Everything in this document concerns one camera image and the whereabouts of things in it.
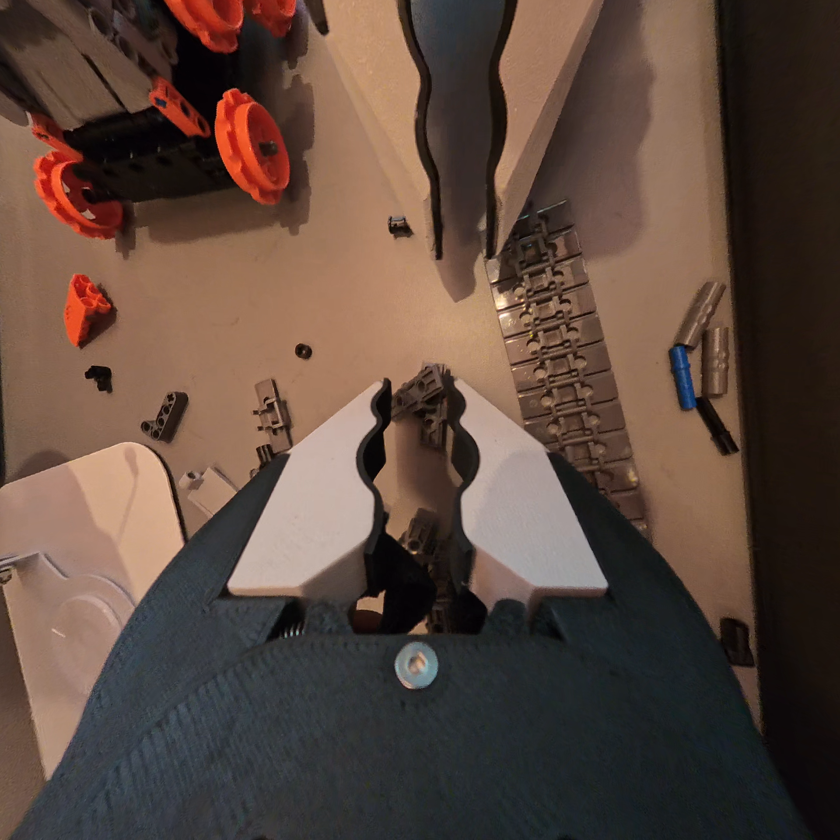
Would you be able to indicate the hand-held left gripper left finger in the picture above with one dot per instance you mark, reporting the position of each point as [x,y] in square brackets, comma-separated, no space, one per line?
[308,525]

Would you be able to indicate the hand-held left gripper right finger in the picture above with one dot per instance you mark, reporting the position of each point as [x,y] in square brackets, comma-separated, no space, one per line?
[525,525]

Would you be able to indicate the light grey curved panel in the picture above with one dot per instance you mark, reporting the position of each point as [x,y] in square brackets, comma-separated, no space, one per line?
[210,492]

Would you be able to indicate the grey connector block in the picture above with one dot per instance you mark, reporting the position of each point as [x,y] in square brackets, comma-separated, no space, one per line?
[434,430]
[420,390]

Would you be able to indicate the dark grey angled beam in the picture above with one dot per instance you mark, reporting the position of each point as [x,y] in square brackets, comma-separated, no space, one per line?
[165,417]

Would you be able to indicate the orange wedge block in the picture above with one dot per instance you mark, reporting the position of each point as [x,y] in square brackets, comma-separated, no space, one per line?
[85,308]

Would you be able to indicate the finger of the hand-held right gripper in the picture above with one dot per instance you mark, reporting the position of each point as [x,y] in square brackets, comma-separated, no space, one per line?
[380,79]
[544,65]

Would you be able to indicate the grey tube connector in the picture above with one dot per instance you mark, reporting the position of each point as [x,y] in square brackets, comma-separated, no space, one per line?
[701,315]
[715,361]

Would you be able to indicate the grey orange toy block vehicle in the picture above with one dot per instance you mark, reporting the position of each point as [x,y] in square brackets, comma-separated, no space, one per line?
[131,131]

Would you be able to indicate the black grey cross connector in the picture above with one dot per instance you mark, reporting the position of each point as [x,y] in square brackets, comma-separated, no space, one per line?
[264,459]

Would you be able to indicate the black small block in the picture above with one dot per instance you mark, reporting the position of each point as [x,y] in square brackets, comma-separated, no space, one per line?
[736,643]

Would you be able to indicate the white lamp base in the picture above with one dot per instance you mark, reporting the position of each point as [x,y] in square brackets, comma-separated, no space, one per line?
[79,525]

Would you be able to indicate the black small clip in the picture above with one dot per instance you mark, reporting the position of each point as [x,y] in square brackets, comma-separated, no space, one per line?
[98,377]

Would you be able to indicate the black long pin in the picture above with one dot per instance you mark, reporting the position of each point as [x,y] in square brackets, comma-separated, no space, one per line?
[716,425]

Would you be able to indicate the blue pin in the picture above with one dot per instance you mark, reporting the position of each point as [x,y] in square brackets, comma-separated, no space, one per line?
[682,377]

